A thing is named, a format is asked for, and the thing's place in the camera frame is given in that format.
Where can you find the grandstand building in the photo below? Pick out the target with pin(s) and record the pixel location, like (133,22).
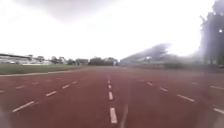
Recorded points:
(16,59)

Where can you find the tall dark trees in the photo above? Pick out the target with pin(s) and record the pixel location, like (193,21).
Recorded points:
(213,36)

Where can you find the green grass field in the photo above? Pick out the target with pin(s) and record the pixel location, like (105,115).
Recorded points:
(30,68)

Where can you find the red running track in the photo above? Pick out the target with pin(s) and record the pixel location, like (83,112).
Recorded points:
(86,106)

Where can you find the row of trees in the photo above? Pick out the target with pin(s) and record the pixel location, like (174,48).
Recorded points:
(63,61)

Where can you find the tree-covered slope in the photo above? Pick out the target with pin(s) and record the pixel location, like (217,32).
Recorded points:
(153,55)

